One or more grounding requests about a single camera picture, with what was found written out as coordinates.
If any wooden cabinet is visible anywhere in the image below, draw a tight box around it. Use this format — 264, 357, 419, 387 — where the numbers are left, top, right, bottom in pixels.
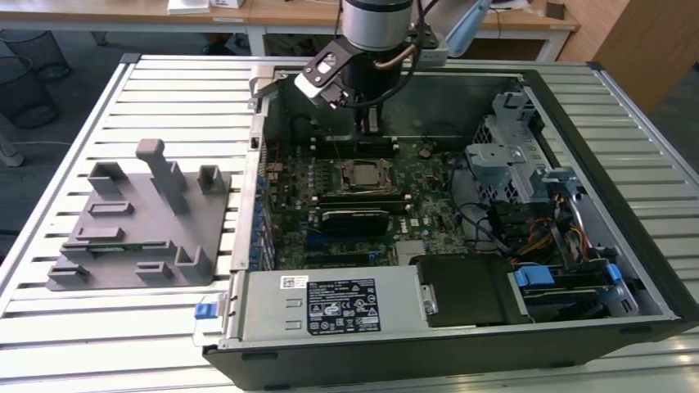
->
556, 0, 699, 114

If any black mesh waste bin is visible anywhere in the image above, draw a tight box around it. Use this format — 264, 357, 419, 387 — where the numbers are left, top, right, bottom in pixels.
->
8, 30, 72, 81
0, 55, 61, 129

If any silver chipset heatsink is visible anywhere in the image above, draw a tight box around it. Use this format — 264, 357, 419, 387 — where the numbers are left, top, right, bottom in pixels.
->
394, 240, 428, 263

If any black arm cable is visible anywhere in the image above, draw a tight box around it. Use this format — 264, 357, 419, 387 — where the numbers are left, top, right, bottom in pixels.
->
354, 0, 438, 107

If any green motherboard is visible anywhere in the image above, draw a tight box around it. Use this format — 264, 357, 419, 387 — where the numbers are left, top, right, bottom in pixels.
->
262, 137, 478, 272

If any black expansion slot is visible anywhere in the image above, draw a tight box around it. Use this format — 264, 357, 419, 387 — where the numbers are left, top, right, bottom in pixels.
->
303, 252, 384, 266

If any CPU socket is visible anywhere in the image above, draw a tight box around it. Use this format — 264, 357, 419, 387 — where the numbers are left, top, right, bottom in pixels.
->
338, 158, 395, 194

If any silver metal drive cage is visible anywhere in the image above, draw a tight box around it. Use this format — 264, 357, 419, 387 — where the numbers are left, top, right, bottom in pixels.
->
463, 90, 580, 206

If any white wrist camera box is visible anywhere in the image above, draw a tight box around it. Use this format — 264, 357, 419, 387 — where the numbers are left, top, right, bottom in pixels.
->
294, 38, 354, 111
419, 38, 452, 61

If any hard disk in blue carrier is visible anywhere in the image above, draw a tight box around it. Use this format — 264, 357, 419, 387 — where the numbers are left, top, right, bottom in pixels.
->
512, 264, 612, 321

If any grey parts rack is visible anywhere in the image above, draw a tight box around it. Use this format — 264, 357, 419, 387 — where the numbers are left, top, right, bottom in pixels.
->
45, 138, 234, 292

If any yellow red wire bundle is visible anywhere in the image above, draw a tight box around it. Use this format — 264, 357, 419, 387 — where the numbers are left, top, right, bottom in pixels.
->
512, 194, 594, 263

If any black RAM slot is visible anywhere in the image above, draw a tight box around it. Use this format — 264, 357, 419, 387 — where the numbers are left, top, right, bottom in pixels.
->
319, 193, 407, 200
311, 137, 398, 144
311, 146, 399, 154
320, 201, 408, 208
319, 196, 407, 203
311, 151, 399, 160
322, 205, 410, 212
311, 141, 398, 149

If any silver power supply unit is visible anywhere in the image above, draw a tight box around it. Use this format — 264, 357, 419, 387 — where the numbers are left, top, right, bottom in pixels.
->
218, 268, 438, 343

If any green RAM stick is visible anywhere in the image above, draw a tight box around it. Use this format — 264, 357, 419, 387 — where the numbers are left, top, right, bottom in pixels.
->
85, 242, 168, 252

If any wooden desk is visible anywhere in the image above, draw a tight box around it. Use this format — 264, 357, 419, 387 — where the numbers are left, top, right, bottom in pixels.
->
0, 0, 583, 62

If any metal socket cover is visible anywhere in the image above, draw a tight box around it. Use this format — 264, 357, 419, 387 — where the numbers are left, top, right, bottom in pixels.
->
340, 159, 395, 192

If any black graphics card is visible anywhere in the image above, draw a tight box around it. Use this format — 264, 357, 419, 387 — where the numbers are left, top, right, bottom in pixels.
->
319, 207, 394, 237

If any silver CPU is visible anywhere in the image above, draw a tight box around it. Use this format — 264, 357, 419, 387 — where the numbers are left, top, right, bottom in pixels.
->
348, 164, 384, 186

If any dark flat cable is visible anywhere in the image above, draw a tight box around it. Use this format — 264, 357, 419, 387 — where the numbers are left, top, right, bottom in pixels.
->
547, 192, 582, 272

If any black PC case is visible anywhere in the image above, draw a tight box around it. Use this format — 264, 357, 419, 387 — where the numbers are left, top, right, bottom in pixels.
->
191, 61, 699, 392

